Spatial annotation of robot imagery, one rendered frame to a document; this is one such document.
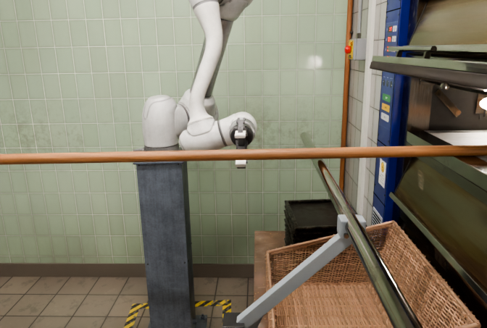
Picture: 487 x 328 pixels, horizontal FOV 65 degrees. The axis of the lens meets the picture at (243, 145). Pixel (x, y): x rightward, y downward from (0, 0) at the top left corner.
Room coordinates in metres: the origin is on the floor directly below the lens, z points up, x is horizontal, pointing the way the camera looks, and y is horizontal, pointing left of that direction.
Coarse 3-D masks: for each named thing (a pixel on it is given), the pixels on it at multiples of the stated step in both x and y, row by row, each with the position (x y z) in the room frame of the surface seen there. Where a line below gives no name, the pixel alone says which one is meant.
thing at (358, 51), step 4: (352, 40) 1.89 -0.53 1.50; (356, 40) 1.88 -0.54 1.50; (360, 40) 1.88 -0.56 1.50; (364, 40) 1.88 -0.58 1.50; (352, 44) 1.89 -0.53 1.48; (356, 44) 1.88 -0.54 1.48; (360, 44) 1.88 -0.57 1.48; (364, 44) 1.88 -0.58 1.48; (352, 48) 1.89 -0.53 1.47; (356, 48) 1.88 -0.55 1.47; (360, 48) 1.88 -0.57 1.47; (364, 48) 1.88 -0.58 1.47; (352, 52) 1.89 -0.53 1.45; (356, 52) 1.88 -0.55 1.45; (360, 52) 1.88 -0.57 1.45; (364, 52) 1.88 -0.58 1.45; (348, 56) 1.96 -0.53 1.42; (352, 56) 1.89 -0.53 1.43; (356, 56) 1.88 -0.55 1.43; (360, 56) 1.88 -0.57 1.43; (364, 56) 1.88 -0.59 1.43
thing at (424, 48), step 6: (390, 48) 1.28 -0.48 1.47; (396, 48) 1.22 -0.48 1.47; (402, 48) 1.17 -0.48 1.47; (408, 48) 1.13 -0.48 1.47; (414, 48) 1.09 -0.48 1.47; (420, 48) 1.04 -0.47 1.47; (426, 48) 1.01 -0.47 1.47; (432, 48) 0.98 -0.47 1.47; (396, 54) 1.21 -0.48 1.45; (426, 54) 1.00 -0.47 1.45
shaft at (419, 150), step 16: (0, 160) 1.01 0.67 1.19; (16, 160) 1.01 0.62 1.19; (32, 160) 1.01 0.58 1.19; (48, 160) 1.01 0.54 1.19; (64, 160) 1.01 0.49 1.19; (80, 160) 1.00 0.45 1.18; (96, 160) 1.00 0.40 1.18; (112, 160) 1.00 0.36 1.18; (128, 160) 1.00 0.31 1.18; (144, 160) 1.00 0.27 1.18; (160, 160) 1.00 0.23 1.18; (176, 160) 1.00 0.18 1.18; (192, 160) 1.00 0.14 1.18; (208, 160) 1.00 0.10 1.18; (224, 160) 1.00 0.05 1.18
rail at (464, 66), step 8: (376, 56) 1.28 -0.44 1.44; (384, 56) 1.20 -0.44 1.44; (392, 56) 1.13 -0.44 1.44; (408, 64) 1.00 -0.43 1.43; (416, 64) 0.95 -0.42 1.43; (424, 64) 0.90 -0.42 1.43; (432, 64) 0.86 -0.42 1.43; (440, 64) 0.83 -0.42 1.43; (448, 64) 0.79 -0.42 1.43; (456, 64) 0.76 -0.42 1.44; (464, 64) 0.73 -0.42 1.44; (472, 64) 0.71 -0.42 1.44; (480, 64) 0.68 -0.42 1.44; (480, 72) 0.67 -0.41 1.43
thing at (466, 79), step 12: (396, 72) 1.06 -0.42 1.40; (408, 72) 0.98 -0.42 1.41; (420, 72) 0.91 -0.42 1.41; (432, 72) 0.85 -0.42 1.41; (444, 72) 0.80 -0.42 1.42; (456, 72) 0.75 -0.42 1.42; (468, 72) 0.71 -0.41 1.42; (456, 84) 0.78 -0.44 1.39; (468, 84) 0.70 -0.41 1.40; (480, 84) 0.66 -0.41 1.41
